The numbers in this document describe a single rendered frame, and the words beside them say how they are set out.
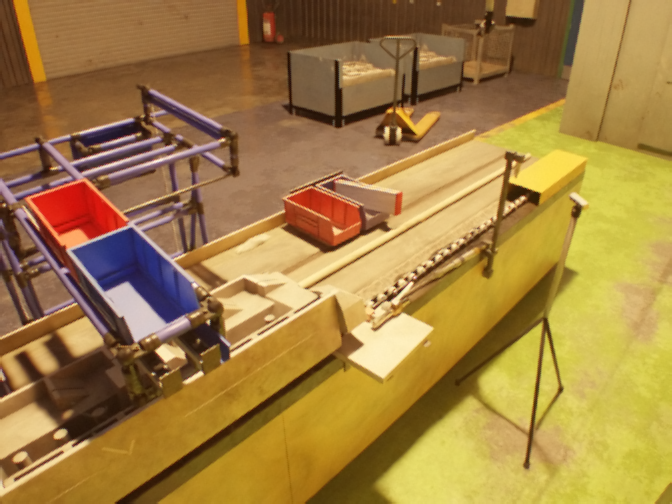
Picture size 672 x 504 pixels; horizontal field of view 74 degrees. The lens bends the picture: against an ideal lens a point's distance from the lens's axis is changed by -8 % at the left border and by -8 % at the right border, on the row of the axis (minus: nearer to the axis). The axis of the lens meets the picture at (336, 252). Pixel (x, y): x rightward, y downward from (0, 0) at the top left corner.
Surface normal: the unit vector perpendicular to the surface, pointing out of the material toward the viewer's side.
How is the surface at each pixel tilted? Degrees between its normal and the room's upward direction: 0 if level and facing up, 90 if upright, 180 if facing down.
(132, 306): 6
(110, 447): 80
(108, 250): 94
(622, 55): 90
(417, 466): 0
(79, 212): 94
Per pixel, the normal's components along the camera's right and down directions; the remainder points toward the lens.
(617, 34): -0.70, 0.38
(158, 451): 0.70, 0.22
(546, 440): 0.00, -0.84
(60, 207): 0.71, 0.43
